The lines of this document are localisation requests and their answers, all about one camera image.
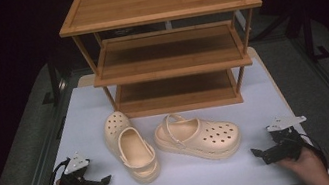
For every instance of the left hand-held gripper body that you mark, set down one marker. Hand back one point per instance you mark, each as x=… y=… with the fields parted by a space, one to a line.
x=77 y=178

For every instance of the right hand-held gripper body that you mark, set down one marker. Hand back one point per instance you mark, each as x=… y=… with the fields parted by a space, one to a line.
x=287 y=143

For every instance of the beige foam clog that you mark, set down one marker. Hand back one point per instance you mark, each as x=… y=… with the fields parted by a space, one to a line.
x=217 y=136
x=135 y=149

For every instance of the person's right hand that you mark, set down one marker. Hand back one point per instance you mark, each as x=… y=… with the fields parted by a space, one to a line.
x=308 y=166

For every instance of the white table sheet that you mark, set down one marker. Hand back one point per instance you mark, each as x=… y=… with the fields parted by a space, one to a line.
x=188 y=183

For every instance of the black metal stand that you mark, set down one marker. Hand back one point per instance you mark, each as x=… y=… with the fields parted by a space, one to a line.
x=53 y=80
x=310 y=37

